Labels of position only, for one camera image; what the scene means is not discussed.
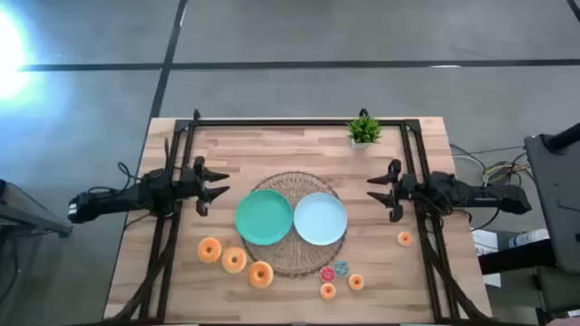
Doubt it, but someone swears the white paper sheet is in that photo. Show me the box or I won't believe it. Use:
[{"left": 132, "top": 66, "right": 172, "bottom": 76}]
[{"left": 470, "top": 228, "right": 503, "bottom": 289}]

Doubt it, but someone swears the black pole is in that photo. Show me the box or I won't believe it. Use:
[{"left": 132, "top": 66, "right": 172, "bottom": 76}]
[{"left": 542, "top": 121, "right": 580, "bottom": 153}]

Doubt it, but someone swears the loose cable bundle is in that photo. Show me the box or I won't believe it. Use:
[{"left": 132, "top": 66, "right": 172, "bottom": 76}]
[{"left": 449, "top": 143, "right": 531, "bottom": 200}]

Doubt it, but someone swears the light blue round plate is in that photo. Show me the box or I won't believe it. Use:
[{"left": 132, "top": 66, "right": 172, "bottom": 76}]
[{"left": 293, "top": 192, "right": 349, "bottom": 247}]

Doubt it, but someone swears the black metal table frame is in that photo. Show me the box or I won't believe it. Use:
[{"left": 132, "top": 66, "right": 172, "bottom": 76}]
[{"left": 103, "top": 118, "right": 495, "bottom": 326}]

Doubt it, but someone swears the black shelf board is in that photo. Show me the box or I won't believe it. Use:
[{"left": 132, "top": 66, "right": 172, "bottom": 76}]
[{"left": 478, "top": 238, "right": 557, "bottom": 276}]

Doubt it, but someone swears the small green potted plant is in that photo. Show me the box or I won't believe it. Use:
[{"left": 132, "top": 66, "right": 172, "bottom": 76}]
[{"left": 347, "top": 115, "right": 384, "bottom": 150}]

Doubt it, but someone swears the gray cart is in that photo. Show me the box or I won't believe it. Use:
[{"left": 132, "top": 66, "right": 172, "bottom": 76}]
[{"left": 524, "top": 133, "right": 580, "bottom": 275}]

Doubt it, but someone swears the black sleeved cable bundle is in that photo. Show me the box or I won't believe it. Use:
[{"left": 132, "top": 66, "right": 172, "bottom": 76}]
[
  {"left": 111, "top": 216, "right": 180, "bottom": 322},
  {"left": 419, "top": 212, "right": 488, "bottom": 322}
]

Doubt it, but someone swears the gray box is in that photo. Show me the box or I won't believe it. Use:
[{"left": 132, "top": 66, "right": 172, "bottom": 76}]
[{"left": 534, "top": 266, "right": 580, "bottom": 313}]

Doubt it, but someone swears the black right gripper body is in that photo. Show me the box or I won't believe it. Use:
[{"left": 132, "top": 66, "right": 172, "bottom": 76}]
[{"left": 387, "top": 158, "right": 421, "bottom": 223}]

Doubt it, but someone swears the round woven placemat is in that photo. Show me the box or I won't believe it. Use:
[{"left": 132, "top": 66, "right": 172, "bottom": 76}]
[{"left": 239, "top": 170, "right": 348, "bottom": 278}]

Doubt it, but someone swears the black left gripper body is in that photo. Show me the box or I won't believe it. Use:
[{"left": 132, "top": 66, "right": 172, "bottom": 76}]
[{"left": 174, "top": 156, "right": 209, "bottom": 217}]

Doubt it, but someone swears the large orange donut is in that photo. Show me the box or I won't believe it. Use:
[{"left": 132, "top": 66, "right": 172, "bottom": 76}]
[{"left": 197, "top": 236, "right": 223, "bottom": 264}]

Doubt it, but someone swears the white bottle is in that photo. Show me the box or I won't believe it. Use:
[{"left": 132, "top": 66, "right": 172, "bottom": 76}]
[{"left": 507, "top": 228, "right": 551, "bottom": 249}]

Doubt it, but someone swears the green round plate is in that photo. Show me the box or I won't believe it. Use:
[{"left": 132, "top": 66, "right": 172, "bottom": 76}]
[{"left": 235, "top": 188, "right": 295, "bottom": 247}]

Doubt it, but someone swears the gray side table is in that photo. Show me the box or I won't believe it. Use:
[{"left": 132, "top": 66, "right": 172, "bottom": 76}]
[{"left": 0, "top": 178, "right": 73, "bottom": 239}]

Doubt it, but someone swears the large pink frosted donut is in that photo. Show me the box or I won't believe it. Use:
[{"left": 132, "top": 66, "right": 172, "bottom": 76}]
[{"left": 247, "top": 260, "right": 275, "bottom": 290}]

